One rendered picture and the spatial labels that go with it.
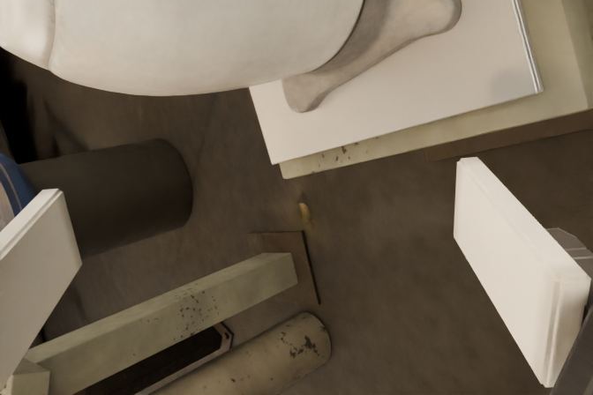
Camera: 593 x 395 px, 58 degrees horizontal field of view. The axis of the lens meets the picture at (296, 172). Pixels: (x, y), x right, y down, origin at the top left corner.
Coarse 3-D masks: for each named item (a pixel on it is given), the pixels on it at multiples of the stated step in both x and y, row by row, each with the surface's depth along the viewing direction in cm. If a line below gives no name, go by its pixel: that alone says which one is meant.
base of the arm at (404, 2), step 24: (384, 0) 38; (408, 0) 38; (432, 0) 38; (456, 0) 38; (360, 24) 38; (384, 24) 40; (408, 24) 39; (432, 24) 38; (360, 48) 41; (384, 48) 41; (312, 72) 42; (336, 72) 44; (360, 72) 45; (288, 96) 49; (312, 96) 47
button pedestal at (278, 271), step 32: (256, 256) 119; (288, 256) 114; (192, 288) 103; (224, 288) 102; (256, 288) 107; (288, 288) 118; (128, 320) 91; (160, 320) 93; (192, 320) 97; (32, 352) 85; (64, 352) 82; (96, 352) 85; (128, 352) 89; (32, 384) 72; (64, 384) 81
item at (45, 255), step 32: (32, 224) 15; (64, 224) 17; (0, 256) 14; (32, 256) 15; (64, 256) 17; (0, 288) 13; (32, 288) 15; (64, 288) 17; (0, 320) 13; (32, 320) 15; (0, 352) 13; (0, 384) 13
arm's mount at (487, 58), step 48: (480, 0) 37; (432, 48) 40; (480, 48) 38; (528, 48) 36; (336, 96) 47; (384, 96) 44; (432, 96) 41; (480, 96) 39; (288, 144) 53; (336, 144) 49
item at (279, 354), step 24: (264, 336) 107; (288, 336) 108; (312, 336) 110; (216, 360) 100; (240, 360) 100; (264, 360) 102; (288, 360) 104; (312, 360) 109; (168, 384) 94; (192, 384) 93; (216, 384) 95; (240, 384) 97; (264, 384) 100; (288, 384) 105
